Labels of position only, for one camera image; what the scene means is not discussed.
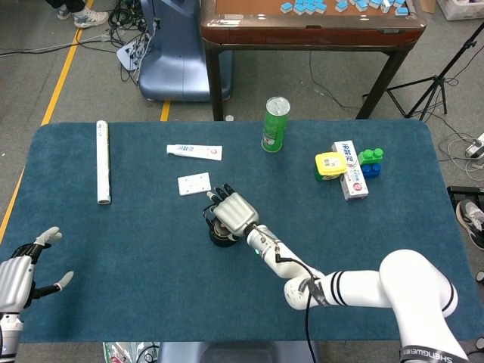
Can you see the dark blue robot torso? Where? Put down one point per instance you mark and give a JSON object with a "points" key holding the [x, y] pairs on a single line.
{"points": [[238, 353]]}

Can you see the white pink toothpaste box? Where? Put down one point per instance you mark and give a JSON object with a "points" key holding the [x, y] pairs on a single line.
{"points": [[354, 183]]}

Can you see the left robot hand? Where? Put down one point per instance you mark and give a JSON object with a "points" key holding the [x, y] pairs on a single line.
{"points": [[17, 276]]}

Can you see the blue white mahjong tile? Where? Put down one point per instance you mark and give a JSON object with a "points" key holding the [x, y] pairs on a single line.
{"points": [[401, 10], [286, 7]]}

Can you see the white toothpaste tube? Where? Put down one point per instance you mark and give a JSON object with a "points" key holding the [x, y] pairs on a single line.
{"points": [[193, 151]]}

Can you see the green toy brick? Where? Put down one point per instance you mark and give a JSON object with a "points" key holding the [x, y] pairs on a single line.
{"points": [[370, 156]]}

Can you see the white crate with items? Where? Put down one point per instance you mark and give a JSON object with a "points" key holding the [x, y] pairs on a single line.
{"points": [[463, 7]]}

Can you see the white power strip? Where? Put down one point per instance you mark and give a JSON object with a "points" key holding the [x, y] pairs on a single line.
{"points": [[475, 149]]}

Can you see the green chips can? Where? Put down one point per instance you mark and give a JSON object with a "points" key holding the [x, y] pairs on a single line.
{"points": [[275, 128]]}

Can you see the black cast iron teapot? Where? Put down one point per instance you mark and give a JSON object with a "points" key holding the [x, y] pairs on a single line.
{"points": [[223, 242]]}

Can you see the black metal frame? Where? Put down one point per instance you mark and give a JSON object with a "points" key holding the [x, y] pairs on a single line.
{"points": [[461, 191]]}

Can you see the white film roll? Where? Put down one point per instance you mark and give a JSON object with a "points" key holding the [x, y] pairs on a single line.
{"points": [[103, 162]]}

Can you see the blue toy brick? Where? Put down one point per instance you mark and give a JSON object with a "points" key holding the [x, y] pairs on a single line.
{"points": [[371, 171]]}

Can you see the brown mahjong table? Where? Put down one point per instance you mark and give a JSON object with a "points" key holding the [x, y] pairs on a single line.
{"points": [[302, 36]]}

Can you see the blue table mat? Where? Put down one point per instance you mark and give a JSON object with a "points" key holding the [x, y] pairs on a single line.
{"points": [[151, 287]]}

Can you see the printed plastic bag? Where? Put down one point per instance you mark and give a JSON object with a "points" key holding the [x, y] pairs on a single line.
{"points": [[121, 353]]}

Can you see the white dotted mahjong tile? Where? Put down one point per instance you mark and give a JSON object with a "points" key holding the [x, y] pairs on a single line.
{"points": [[386, 5]]}

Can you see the white sneaker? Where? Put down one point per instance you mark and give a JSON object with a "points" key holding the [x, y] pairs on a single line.
{"points": [[90, 18]]}

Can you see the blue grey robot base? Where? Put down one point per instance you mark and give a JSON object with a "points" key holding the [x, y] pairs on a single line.
{"points": [[177, 68]]}

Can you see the grey black sneaker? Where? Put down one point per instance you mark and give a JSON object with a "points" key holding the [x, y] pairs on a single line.
{"points": [[470, 223]]}

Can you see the cardboard box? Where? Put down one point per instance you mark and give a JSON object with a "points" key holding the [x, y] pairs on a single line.
{"points": [[425, 4]]}

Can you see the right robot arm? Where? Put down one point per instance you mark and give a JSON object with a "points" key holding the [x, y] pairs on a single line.
{"points": [[408, 287]]}

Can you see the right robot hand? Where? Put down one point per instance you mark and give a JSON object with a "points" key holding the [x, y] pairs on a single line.
{"points": [[236, 213]]}

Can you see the yellow-lidded small container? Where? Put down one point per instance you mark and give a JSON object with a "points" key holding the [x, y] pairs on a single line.
{"points": [[329, 166]]}

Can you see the black tripod stand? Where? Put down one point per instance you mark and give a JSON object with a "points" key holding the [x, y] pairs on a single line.
{"points": [[439, 79]]}

